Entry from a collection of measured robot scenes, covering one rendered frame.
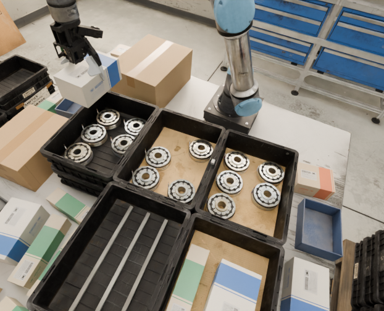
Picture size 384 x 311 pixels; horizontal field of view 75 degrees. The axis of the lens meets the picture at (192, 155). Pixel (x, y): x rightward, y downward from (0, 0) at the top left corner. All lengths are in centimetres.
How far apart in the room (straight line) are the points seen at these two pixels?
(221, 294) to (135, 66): 111
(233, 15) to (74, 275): 91
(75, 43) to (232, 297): 87
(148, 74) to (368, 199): 190
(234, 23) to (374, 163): 212
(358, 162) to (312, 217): 148
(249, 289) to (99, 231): 51
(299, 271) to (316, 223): 28
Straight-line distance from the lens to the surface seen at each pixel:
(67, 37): 90
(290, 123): 153
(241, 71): 100
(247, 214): 97
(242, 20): 86
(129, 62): 145
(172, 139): 112
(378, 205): 245
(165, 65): 141
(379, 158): 279
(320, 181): 124
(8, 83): 224
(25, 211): 111
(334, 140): 156
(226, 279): 79
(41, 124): 125
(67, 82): 96
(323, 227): 122
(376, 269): 170
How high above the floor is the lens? 168
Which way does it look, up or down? 53 degrees down
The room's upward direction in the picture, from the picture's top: 7 degrees clockwise
